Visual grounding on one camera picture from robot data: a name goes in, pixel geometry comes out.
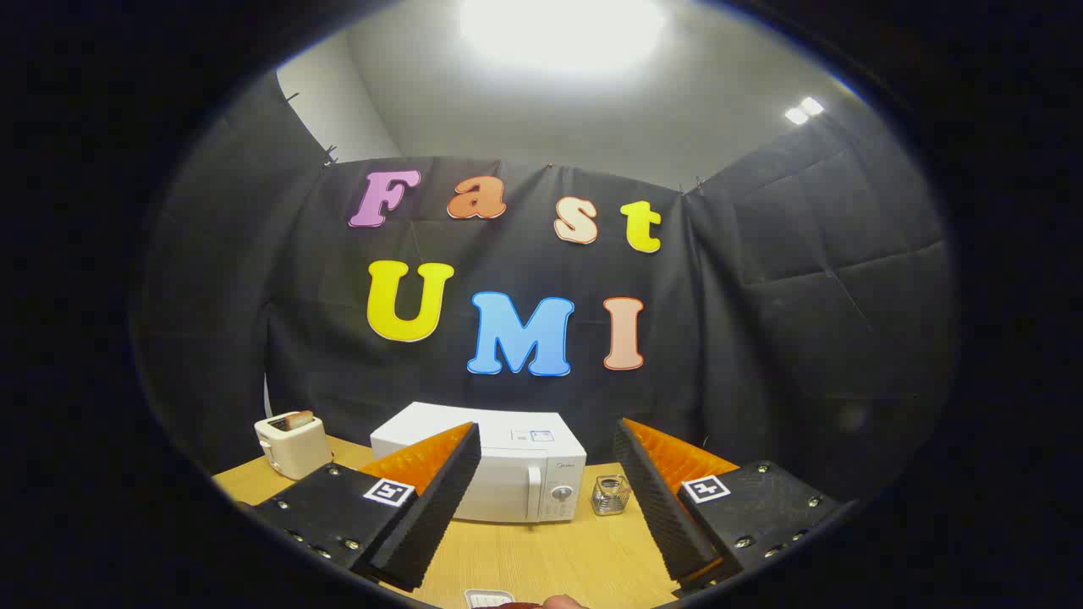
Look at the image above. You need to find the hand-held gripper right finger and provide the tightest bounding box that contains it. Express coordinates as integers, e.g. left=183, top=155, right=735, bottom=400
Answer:
left=613, top=418, right=847, bottom=593

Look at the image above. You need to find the cream toaster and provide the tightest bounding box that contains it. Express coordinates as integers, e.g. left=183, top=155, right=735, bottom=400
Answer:
left=255, top=412, right=333, bottom=481

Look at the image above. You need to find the metal wire basket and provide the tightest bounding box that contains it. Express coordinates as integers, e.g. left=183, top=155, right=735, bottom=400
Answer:
left=591, top=475, right=632, bottom=517

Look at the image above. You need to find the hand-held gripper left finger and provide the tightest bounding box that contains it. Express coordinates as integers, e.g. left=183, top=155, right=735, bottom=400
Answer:
left=252, top=421, right=483, bottom=593

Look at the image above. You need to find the white toaster oven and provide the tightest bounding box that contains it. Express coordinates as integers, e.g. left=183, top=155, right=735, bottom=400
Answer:
left=370, top=402, right=587, bottom=524

